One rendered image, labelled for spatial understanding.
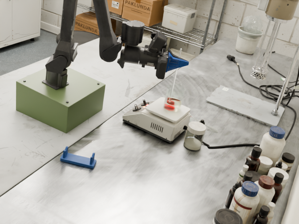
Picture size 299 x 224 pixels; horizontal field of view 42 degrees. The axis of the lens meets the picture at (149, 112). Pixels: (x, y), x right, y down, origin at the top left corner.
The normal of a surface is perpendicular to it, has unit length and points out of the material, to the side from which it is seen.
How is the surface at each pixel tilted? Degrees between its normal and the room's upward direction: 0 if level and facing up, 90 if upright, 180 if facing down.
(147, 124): 90
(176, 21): 92
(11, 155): 0
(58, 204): 0
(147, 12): 89
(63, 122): 90
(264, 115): 0
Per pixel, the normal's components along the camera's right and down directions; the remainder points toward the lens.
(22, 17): 0.88, 0.36
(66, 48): 0.06, 0.04
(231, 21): -0.45, 0.37
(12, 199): 0.17, -0.86
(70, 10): -0.05, 0.52
